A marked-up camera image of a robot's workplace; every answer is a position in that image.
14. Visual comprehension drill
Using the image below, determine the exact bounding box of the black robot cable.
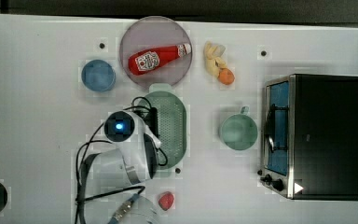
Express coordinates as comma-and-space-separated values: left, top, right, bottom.
74, 96, 170, 224

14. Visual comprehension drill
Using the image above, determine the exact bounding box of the mint green plastic strainer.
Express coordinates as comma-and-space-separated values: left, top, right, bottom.
137, 83, 186, 170

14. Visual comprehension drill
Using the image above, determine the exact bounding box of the blue round bowl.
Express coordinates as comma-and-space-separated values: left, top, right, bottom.
81, 60, 116, 92

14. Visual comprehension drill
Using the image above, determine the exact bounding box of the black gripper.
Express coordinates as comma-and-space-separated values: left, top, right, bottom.
144, 107, 158, 136

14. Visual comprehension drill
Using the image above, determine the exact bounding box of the red ketchup bottle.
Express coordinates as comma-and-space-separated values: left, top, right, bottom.
128, 43, 192, 76

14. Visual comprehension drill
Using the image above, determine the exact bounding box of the black silver toaster oven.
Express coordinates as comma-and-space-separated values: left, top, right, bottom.
257, 74, 358, 201

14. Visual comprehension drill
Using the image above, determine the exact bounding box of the pink green toy strawberry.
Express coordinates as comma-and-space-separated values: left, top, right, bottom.
158, 191, 174, 211

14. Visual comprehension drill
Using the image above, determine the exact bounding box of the small orange toy fruit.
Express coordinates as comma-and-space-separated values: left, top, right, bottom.
218, 68, 235, 85

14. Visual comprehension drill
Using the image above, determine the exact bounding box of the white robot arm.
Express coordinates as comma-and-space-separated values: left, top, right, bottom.
76, 105, 161, 224

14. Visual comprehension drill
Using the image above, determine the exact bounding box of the mint green mug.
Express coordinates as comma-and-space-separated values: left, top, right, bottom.
219, 106, 258, 150

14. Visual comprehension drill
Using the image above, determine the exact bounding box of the grey round plate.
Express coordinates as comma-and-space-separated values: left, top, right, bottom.
119, 16, 193, 89

